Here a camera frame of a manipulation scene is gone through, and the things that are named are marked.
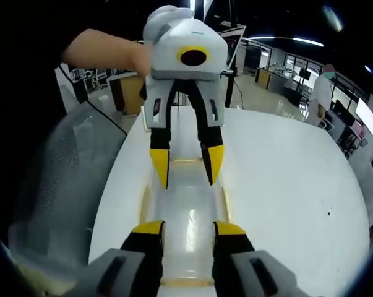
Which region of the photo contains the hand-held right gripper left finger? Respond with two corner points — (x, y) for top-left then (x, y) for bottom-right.
(65, 219), (168, 297)

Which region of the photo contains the bright computer monitor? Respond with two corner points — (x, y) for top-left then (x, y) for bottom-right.
(354, 98), (373, 136)

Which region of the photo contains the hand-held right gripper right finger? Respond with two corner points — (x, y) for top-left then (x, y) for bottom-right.
(212, 220), (311, 297)

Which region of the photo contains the large wooden cabinet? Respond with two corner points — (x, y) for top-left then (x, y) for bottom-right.
(108, 74), (147, 114)

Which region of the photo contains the black laptop stand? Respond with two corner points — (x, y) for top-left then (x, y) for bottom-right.
(219, 68), (240, 108)

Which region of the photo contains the small wooden cabinet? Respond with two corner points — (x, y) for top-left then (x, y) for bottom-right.
(254, 67), (272, 92)

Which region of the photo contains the grey mesh chair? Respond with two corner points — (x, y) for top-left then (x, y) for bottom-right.
(9, 100), (128, 270)

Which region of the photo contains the black floor cable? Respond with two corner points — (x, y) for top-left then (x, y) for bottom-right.
(86, 98), (129, 137)

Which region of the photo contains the clear box with yellow rim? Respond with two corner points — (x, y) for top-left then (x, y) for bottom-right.
(138, 157), (234, 287)

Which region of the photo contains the ceiling light strip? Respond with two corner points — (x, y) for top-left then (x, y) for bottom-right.
(247, 35), (325, 48)

